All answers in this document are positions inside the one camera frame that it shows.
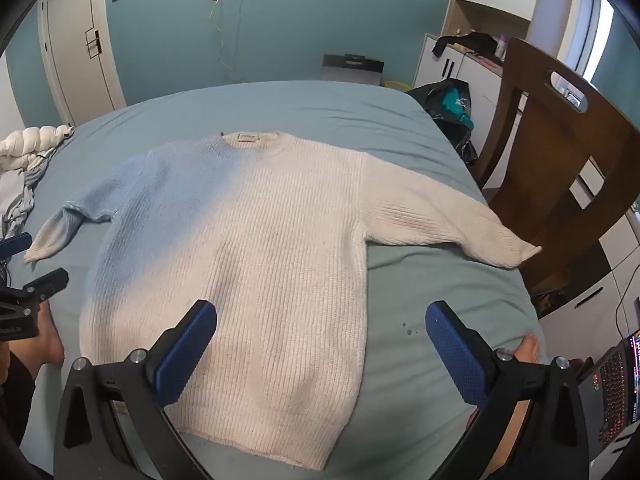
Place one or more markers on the teal bed sheet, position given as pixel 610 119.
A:
pixel 408 414

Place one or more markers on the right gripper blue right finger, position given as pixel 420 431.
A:
pixel 465 354

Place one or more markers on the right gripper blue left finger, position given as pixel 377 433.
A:
pixel 175 355

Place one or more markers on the black garment on cabinet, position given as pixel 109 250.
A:
pixel 478 42

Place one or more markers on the white and blue knit sweater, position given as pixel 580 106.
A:
pixel 272 230

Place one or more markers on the laptop with lit keyboard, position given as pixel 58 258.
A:
pixel 610 395

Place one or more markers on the grey patterned blanket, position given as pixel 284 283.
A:
pixel 19 177

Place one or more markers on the white door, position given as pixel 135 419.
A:
pixel 78 58

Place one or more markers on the black plastic bag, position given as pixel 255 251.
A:
pixel 449 104

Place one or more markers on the white cabinet with black handles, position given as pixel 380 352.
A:
pixel 483 78

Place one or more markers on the bare foot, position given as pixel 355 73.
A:
pixel 528 350

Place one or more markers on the brown wooden chair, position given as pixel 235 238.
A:
pixel 548 123

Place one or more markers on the grey box by wall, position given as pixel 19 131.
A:
pixel 353 68

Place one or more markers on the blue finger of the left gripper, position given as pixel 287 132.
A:
pixel 14 245
pixel 48 285

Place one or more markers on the white braided pillow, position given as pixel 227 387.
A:
pixel 28 148

